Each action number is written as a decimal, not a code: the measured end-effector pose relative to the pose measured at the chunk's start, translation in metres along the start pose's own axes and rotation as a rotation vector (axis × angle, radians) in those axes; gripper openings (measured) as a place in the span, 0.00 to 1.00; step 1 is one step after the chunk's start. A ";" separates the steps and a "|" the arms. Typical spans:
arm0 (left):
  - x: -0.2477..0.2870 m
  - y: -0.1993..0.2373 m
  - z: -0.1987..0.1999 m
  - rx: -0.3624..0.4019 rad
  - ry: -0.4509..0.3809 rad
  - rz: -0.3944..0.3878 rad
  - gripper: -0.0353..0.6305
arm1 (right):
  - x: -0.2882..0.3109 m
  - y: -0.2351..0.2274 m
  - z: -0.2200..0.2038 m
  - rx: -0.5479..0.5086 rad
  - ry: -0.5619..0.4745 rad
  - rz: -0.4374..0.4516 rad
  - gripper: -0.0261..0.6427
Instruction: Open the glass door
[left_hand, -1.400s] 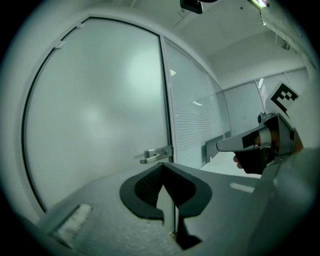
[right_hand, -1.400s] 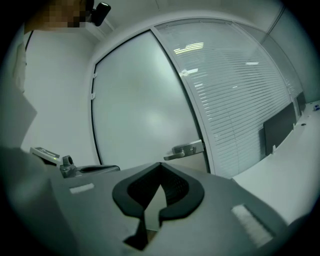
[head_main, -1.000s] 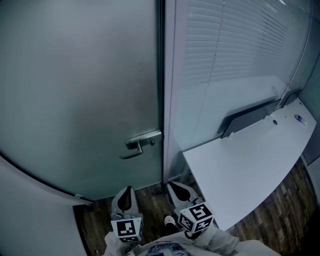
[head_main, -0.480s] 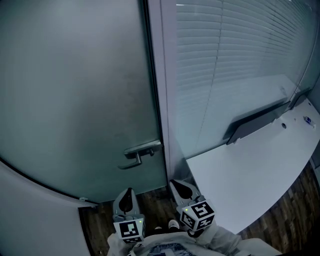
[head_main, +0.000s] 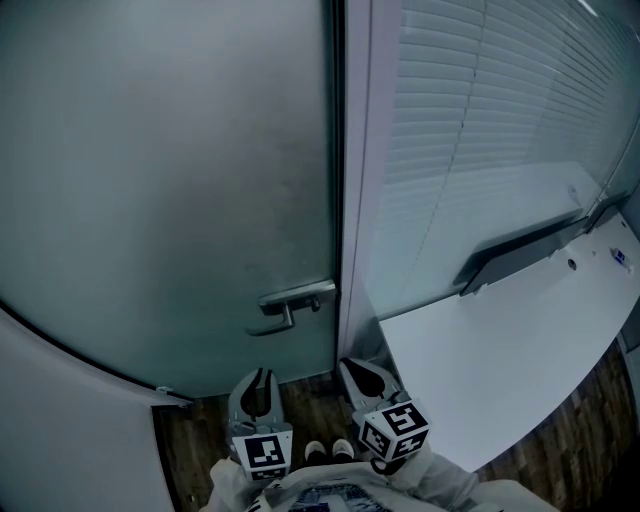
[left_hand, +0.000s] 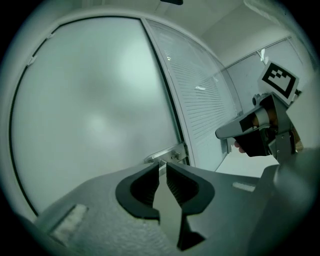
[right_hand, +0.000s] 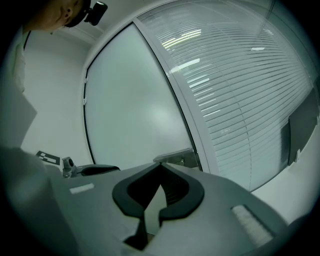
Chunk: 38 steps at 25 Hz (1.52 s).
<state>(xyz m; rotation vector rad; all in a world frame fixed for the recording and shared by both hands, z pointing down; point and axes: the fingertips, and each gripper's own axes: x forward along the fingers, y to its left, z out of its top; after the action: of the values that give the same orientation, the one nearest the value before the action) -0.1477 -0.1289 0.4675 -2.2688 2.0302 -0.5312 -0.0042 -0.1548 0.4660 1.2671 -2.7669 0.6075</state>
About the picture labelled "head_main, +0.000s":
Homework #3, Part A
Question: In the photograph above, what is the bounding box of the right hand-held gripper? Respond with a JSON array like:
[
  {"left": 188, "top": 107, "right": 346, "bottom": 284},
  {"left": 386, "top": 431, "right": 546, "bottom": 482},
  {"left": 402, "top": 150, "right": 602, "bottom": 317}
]
[{"left": 339, "top": 357, "right": 432, "bottom": 464}]

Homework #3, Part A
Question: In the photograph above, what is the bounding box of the black gripper strap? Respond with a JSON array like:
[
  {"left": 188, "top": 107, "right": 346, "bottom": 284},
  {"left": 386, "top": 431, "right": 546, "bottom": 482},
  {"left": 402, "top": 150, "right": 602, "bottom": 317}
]
[{"left": 371, "top": 456, "right": 407, "bottom": 477}]

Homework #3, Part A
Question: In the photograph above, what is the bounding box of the large dark desk partition panel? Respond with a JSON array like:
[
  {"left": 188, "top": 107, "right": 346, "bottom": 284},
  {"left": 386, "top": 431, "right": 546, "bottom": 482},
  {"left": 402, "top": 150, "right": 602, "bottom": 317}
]
[{"left": 453, "top": 208, "right": 592, "bottom": 298}]

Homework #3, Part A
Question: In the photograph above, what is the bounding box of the small dark desk partition panel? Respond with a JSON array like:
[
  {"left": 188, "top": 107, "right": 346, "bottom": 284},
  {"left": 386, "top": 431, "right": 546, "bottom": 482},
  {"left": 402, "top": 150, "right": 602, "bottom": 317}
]
[{"left": 584, "top": 191, "right": 633, "bottom": 234}]

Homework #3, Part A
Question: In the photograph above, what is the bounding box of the wide white window blind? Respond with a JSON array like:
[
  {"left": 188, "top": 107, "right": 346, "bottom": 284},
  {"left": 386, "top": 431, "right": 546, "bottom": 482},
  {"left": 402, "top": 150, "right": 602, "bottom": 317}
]
[{"left": 368, "top": 0, "right": 640, "bottom": 322}]

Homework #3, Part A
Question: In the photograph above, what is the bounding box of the person's left forearm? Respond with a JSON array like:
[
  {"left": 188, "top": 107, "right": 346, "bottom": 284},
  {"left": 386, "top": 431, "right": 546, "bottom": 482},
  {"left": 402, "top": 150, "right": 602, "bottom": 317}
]
[{"left": 208, "top": 453, "right": 259, "bottom": 512}]

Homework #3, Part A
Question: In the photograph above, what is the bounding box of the metal door lever handle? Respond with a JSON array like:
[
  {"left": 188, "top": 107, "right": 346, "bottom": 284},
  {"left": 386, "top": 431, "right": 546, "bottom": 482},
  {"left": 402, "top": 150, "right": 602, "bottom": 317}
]
[{"left": 244, "top": 279, "right": 338, "bottom": 338}]

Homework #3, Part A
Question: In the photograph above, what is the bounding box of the person's white printed sweatshirt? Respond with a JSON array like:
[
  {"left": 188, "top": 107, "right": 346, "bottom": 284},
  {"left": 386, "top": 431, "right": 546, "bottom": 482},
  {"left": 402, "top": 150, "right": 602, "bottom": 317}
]
[{"left": 198, "top": 461, "right": 552, "bottom": 512}]

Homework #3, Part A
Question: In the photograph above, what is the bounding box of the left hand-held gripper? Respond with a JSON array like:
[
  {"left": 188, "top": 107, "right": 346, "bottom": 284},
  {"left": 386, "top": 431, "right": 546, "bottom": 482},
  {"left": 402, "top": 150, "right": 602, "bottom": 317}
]
[{"left": 228, "top": 367, "right": 294, "bottom": 483}]

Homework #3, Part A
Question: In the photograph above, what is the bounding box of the person's right forearm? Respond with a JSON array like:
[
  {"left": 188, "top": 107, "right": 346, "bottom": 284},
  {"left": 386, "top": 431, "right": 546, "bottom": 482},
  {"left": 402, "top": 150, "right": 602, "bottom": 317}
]
[{"left": 386, "top": 446, "right": 482, "bottom": 502}]

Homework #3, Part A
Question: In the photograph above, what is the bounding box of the white rectangular table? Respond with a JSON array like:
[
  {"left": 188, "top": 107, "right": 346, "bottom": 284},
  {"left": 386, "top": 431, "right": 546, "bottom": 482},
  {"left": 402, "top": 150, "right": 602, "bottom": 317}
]
[{"left": 376, "top": 208, "right": 640, "bottom": 474}]

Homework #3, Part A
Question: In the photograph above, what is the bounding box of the frosted glass door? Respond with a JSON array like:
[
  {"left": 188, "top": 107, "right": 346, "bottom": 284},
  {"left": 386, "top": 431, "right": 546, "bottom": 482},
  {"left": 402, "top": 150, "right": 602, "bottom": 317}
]
[{"left": 0, "top": 0, "right": 347, "bottom": 402}]

